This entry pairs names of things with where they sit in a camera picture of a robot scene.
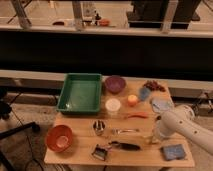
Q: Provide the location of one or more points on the yellow banana bunch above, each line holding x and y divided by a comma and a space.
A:
151, 139

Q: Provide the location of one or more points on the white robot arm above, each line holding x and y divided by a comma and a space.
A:
180, 120

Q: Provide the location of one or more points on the purple bowl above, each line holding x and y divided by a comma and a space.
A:
115, 84

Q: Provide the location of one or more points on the white plastic cup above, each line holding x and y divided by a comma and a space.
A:
112, 106

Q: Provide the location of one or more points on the green plastic tray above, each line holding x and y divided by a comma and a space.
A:
80, 94

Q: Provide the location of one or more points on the orange ball fruit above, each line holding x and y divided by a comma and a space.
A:
132, 100

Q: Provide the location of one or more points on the orange carrot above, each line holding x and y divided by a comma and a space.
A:
139, 115

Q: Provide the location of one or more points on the blue brush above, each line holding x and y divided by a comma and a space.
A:
144, 93

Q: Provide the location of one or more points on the metal measuring cup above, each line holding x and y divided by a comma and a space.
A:
99, 127

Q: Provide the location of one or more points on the red grapes bunch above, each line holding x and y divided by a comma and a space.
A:
154, 86

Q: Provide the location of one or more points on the silver spoon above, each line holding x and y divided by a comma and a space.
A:
120, 131

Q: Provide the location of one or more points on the small metal grater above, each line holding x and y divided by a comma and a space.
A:
100, 153

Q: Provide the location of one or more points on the orange bowl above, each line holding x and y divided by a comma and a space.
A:
59, 138

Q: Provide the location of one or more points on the blue sponge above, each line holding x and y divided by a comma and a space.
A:
173, 152

